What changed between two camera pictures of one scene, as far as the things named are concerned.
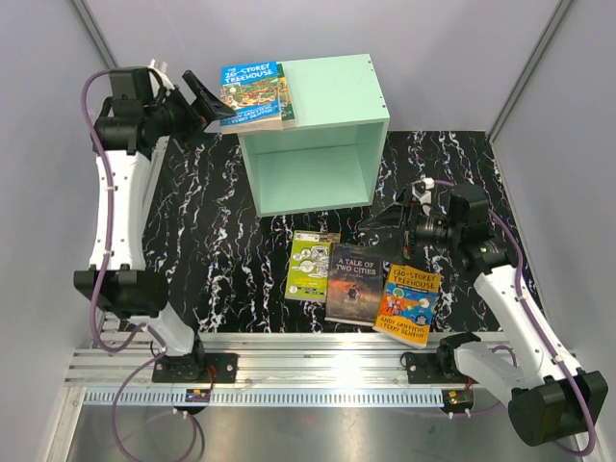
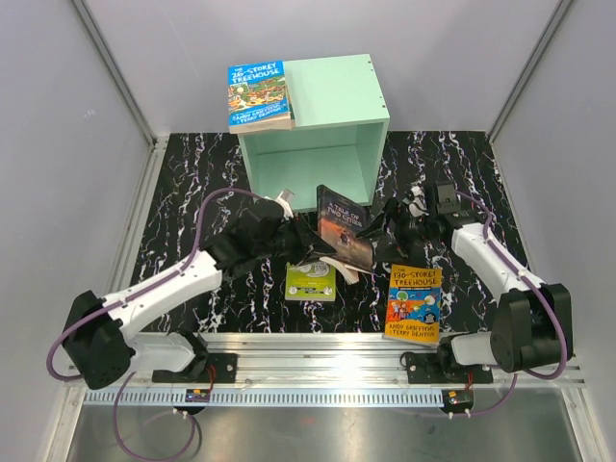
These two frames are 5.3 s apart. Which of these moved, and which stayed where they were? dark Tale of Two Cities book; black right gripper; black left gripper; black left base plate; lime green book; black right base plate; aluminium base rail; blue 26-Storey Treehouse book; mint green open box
Moved: dark Tale of Two Cities book; blue 26-Storey Treehouse book; black left gripper
Stayed: mint green open box; aluminium base rail; lime green book; black right base plate; black left base plate; black right gripper
